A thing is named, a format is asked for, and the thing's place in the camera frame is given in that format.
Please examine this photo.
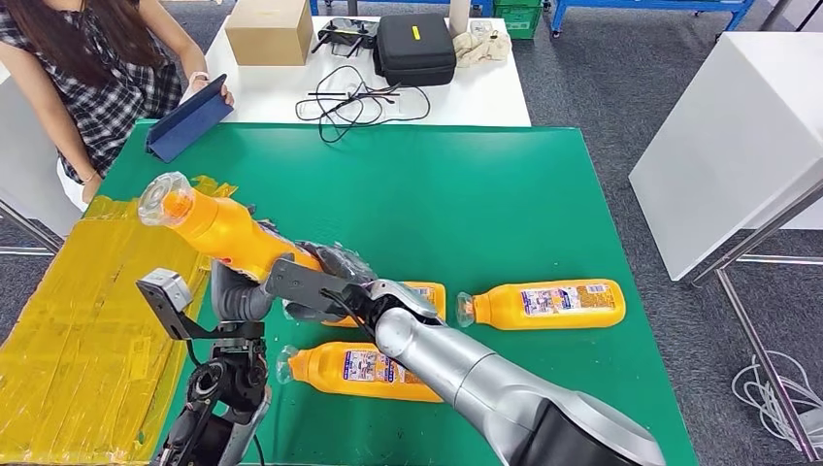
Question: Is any brown cardboard box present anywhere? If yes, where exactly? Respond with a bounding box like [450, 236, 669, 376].
[224, 0, 315, 67]

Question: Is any yellow taped cardboard sheet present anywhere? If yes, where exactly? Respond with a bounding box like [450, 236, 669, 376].
[0, 175, 239, 466]

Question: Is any tablet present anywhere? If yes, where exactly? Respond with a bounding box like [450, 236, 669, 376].
[145, 74, 235, 164]

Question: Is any person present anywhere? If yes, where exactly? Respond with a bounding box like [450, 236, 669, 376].
[0, 0, 236, 214]

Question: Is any tangled black cable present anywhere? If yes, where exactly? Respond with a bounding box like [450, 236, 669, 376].
[295, 65, 432, 145]

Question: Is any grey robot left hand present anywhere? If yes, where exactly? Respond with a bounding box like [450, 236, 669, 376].
[209, 258, 277, 323]

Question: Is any person's left hand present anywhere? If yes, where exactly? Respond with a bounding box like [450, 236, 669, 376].
[191, 77, 236, 108]

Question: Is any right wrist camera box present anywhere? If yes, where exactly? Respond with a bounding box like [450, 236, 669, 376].
[263, 255, 363, 316]

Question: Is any black device with antennas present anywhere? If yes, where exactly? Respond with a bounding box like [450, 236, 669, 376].
[311, 17, 380, 58]

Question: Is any green plastic crate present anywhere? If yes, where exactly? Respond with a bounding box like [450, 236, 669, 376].
[495, 0, 545, 41]

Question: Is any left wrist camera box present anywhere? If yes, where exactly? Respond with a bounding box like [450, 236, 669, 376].
[136, 268, 266, 342]

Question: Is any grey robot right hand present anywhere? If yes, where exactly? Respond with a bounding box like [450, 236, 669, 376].
[282, 241, 380, 324]

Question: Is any white cable bundle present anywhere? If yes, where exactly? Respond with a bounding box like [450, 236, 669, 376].
[731, 349, 823, 451]

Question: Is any black zip case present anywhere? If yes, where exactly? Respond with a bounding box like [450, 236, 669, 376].
[373, 13, 458, 88]

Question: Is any steel table leg frame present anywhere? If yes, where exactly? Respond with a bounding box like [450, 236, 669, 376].
[691, 180, 823, 463]

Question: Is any blue metal rack frame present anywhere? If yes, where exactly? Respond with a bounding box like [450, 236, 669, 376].
[310, 0, 496, 18]
[552, 0, 757, 41]

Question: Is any beige cardboard tube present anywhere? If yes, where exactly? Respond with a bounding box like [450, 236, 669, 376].
[448, 0, 472, 38]

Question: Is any orange detergent bottle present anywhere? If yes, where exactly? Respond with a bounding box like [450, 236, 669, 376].
[321, 281, 447, 329]
[138, 171, 326, 284]
[455, 278, 627, 332]
[276, 341, 444, 405]

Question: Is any beige cloth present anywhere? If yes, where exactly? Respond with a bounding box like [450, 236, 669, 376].
[452, 28, 513, 69]

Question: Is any green table mat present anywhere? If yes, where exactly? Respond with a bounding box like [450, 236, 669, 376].
[96, 121, 701, 466]

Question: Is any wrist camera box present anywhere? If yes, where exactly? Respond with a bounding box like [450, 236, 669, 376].
[263, 255, 363, 316]
[136, 268, 266, 342]

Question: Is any white table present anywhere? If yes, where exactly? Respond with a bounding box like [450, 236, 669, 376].
[181, 16, 533, 128]
[0, 70, 83, 256]
[628, 32, 823, 283]

